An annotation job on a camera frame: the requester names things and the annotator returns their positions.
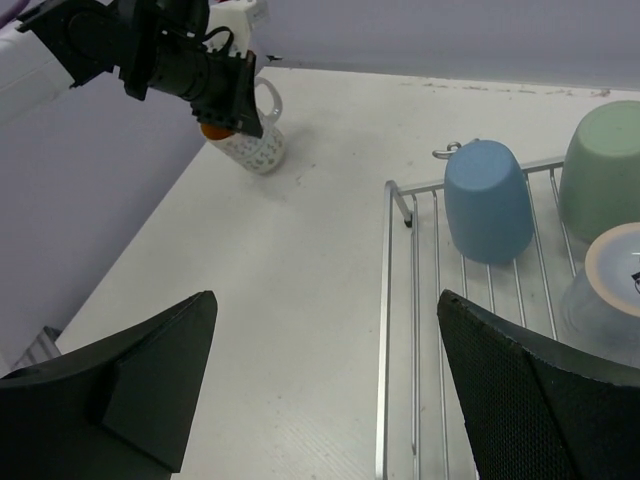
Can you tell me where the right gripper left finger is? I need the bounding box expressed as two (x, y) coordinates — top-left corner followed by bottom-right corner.
(1, 291), (218, 479)

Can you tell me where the white patterned ceramic mug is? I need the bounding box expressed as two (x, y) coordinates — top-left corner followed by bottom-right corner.
(200, 77), (285, 175)

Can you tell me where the grey ceramic mug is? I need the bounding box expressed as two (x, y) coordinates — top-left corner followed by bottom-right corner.
(561, 223), (639, 368)

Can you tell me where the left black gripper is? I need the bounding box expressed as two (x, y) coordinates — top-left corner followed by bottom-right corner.
(149, 48), (263, 138)

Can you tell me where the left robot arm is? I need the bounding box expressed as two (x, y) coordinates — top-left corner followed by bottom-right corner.
(1, 1), (268, 137)

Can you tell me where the metal wire dish rack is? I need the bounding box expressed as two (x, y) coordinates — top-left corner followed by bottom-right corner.
(374, 141), (640, 480)

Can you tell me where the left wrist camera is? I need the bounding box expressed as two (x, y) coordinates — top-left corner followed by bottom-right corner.
(207, 0), (269, 57)

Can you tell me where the light green plastic cup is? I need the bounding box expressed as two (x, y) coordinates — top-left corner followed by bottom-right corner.
(559, 100), (639, 243)

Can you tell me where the light blue plastic cup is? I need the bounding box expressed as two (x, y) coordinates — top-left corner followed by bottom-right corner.
(444, 140), (534, 265)

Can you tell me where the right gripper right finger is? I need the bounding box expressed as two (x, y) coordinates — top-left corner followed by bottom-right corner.
(437, 290), (639, 479)

